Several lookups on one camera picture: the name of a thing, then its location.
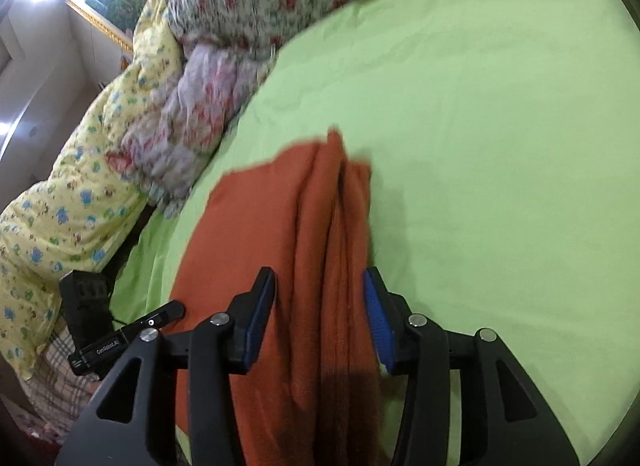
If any pastel floral cloth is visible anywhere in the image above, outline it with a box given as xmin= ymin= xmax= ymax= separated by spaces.
xmin=107 ymin=40 xmax=279 ymax=219

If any green bed sheet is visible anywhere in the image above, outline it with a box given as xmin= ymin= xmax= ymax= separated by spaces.
xmin=107 ymin=0 xmax=640 ymax=466

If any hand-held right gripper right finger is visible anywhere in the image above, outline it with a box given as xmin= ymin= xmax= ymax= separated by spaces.
xmin=363 ymin=267 xmax=582 ymax=466

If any plaid cloth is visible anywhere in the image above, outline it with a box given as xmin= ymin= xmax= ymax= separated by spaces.
xmin=20 ymin=326 xmax=107 ymax=438

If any yellow cartoon print quilt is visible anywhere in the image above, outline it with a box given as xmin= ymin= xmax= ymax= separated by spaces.
xmin=0 ymin=0 xmax=187 ymax=382

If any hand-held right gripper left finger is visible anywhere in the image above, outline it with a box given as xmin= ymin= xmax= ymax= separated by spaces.
xmin=55 ymin=267 xmax=277 ymax=466

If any orange knitted sweater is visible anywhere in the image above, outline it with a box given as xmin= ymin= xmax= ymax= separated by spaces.
xmin=170 ymin=128 xmax=388 ymax=466

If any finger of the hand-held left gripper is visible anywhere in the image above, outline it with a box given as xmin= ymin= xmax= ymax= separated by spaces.
xmin=124 ymin=300 xmax=186 ymax=334

